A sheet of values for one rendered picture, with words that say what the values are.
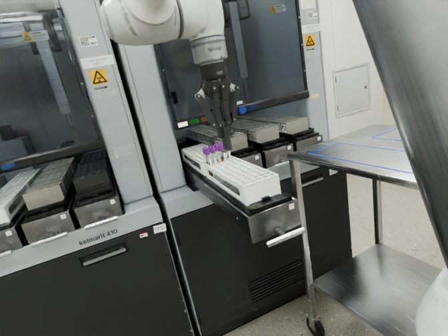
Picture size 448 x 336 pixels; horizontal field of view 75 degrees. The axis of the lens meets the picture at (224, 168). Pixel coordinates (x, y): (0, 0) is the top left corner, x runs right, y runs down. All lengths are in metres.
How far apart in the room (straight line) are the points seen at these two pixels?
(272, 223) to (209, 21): 0.50
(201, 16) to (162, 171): 0.60
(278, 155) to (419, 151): 1.04
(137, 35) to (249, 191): 0.42
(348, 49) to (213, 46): 2.40
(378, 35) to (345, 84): 2.87
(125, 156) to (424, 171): 1.01
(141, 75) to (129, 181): 0.38
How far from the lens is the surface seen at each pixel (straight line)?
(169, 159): 1.13
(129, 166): 1.12
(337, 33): 3.02
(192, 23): 0.76
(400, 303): 1.25
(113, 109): 1.09
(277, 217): 0.70
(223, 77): 0.81
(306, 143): 1.28
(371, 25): 0.19
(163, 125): 1.11
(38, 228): 1.09
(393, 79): 0.18
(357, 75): 3.15
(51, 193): 1.13
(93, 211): 1.06
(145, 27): 0.70
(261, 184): 0.70
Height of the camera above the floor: 1.11
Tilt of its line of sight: 17 degrees down
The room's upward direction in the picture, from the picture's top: 11 degrees counter-clockwise
